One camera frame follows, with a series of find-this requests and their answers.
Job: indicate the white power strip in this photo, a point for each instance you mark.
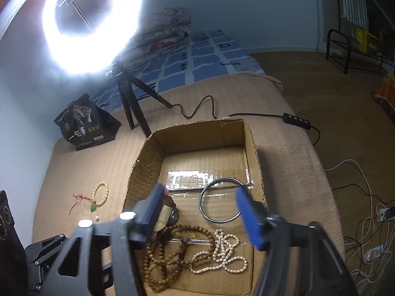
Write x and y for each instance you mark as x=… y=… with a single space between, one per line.
x=373 y=254

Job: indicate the blue checked bedsheet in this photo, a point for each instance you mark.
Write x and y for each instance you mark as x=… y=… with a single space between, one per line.
x=204 y=56

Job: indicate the yellow box on rack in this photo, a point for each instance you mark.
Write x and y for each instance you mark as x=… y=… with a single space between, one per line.
x=366 y=42

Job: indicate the red string jade pendant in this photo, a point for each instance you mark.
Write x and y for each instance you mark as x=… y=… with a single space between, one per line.
x=81 y=197

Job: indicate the black clothes rack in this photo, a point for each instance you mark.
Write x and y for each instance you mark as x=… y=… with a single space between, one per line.
x=351 y=45

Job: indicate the white ring light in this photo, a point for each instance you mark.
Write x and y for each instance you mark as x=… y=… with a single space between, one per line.
x=86 y=36

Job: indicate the red strap wristwatch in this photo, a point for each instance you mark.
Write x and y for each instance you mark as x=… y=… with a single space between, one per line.
x=168 y=216

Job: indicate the black printed snack bag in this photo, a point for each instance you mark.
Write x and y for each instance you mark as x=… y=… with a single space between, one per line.
x=85 y=125

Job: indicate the black mini tripod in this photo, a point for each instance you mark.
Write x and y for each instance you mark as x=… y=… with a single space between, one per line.
x=129 y=100

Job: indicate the folded floral quilt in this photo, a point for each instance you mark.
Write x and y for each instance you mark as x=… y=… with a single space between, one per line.
x=159 y=31

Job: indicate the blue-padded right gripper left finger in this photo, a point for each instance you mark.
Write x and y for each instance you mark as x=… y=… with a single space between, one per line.
x=147 y=213

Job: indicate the orange covered low table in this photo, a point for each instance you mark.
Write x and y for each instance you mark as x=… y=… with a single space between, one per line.
x=385 y=95

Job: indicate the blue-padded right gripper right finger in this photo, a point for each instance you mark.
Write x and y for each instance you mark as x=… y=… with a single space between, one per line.
x=254 y=217

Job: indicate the cardboard box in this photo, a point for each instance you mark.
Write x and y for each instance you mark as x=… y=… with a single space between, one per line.
x=201 y=164

